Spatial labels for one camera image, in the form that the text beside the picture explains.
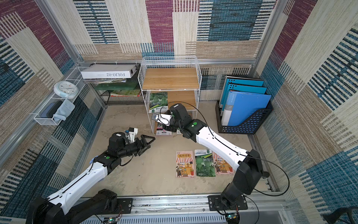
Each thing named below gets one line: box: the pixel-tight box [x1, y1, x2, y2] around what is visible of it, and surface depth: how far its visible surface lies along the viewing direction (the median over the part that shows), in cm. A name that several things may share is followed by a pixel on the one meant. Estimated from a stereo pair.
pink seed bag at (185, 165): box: [175, 150, 195, 178], surface depth 89 cm
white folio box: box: [80, 63, 138, 80], surface depth 81 cm
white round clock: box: [53, 80, 79, 100], surface depth 76 cm
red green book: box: [110, 89, 142, 98], surface depth 101 cm
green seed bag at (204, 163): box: [194, 148, 216, 177], surface depth 89 cm
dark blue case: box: [40, 100, 63, 119], surface depth 67 cm
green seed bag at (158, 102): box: [148, 91, 169, 114], surface depth 89 cm
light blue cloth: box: [53, 98, 76, 123], surface depth 70 cm
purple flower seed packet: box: [155, 126, 173, 136], surface depth 103 cm
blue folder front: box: [220, 90, 272, 127], surface depth 88 cm
